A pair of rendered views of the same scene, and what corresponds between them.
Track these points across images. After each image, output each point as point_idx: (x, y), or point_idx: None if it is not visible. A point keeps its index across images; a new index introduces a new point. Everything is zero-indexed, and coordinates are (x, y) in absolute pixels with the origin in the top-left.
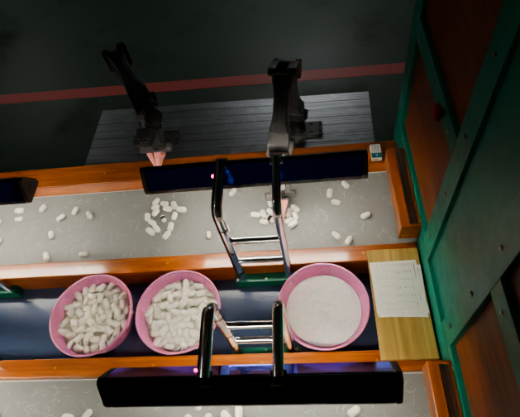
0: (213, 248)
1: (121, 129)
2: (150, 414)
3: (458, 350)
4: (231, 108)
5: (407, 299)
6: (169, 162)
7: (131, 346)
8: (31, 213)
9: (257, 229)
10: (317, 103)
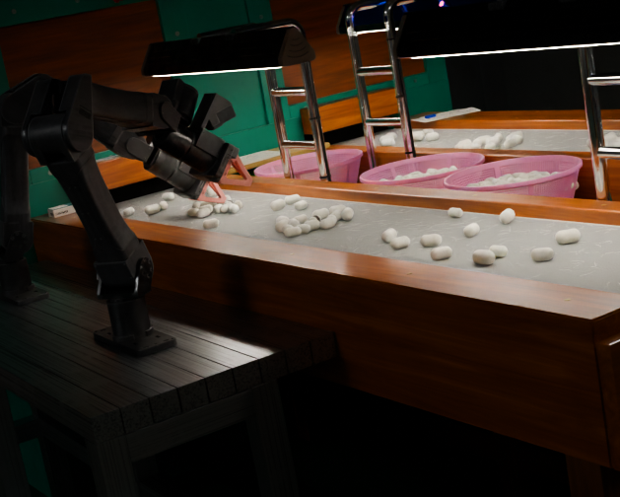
0: (314, 203)
1: (139, 373)
2: (539, 150)
3: (290, 100)
4: None
5: (256, 155)
6: (204, 246)
7: None
8: (469, 259)
9: (253, 206)
10: None
